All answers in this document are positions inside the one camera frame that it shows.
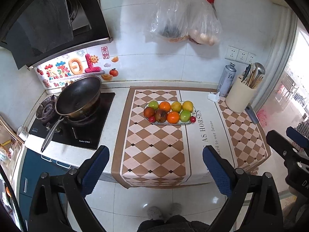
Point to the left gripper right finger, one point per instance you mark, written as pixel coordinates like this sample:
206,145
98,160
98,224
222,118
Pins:
264,212

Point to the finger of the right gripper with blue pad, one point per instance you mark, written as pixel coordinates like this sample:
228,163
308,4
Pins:
298,138

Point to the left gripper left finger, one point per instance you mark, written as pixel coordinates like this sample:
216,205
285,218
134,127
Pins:
46,211

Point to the red cherry tomato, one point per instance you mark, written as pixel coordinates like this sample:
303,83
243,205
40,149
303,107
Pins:
151,119
192,119

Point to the large green apple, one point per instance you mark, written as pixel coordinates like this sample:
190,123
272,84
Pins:
185,116

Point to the large yellow lemon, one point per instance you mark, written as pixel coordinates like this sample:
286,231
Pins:
187,106

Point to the small yellow lemon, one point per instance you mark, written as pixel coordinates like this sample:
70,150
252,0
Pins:
176,107

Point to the orange fruit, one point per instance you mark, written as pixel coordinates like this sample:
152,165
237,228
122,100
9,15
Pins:
166,106
173,117

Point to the bruised red yellow apple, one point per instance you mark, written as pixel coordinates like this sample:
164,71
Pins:
160,115

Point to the dark red apple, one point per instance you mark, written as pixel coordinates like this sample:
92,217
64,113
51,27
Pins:
148,112

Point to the small green apple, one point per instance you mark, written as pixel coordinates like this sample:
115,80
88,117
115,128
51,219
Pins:
154,104

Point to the blue cabinet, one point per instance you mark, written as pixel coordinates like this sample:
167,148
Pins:
33,166

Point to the beige utensil holder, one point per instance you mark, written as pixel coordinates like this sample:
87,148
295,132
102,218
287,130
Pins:
239,96

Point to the utensils in holder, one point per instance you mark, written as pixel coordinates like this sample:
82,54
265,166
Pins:
253,75

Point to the silver spray can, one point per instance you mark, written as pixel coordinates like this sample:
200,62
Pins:
226,79

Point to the black gas stove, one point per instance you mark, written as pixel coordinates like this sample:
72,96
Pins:
84,131

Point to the crumpled white tissue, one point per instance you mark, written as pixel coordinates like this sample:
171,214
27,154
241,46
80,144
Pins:
213,97

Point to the floral ceramic plate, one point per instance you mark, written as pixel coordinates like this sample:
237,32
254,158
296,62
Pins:
193,113

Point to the checkered brown table mat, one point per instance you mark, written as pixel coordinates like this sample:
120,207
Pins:
169,156

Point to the black frying pan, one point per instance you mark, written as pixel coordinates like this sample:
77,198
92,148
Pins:
76,99

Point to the plastic bag with eggs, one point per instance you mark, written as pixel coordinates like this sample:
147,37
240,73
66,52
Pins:
203,25

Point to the plastic bag dark contents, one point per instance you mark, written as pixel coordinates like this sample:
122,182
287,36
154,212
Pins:
168,21

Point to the black range hood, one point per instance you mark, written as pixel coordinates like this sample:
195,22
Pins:
36,31

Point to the kitchen knife blue handle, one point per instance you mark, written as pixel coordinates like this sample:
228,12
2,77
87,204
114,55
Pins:
251,113

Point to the white wall sockets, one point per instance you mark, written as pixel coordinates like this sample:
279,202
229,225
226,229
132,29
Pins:
238,55

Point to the colourful wall stickers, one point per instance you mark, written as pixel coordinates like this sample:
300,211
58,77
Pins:
91,61

